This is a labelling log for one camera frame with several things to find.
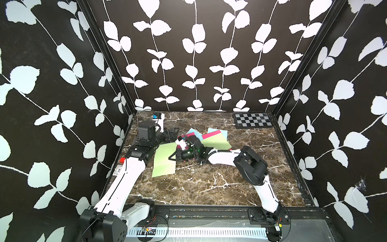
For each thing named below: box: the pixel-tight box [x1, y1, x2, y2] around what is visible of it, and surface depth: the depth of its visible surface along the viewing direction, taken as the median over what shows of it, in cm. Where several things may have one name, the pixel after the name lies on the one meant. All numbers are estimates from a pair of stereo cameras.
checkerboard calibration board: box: [233, 111, 274, 130], surface depth 116 cm
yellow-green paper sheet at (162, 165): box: [151, 142, 177, 178], surface depth 88 cm
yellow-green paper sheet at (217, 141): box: [201, 132, 233, 150], surface depth 108 cm
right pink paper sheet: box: [201, 130, 222, 140], surface depth 110 cm
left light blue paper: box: [185, 127, 204, 141], surface depth 110 cm
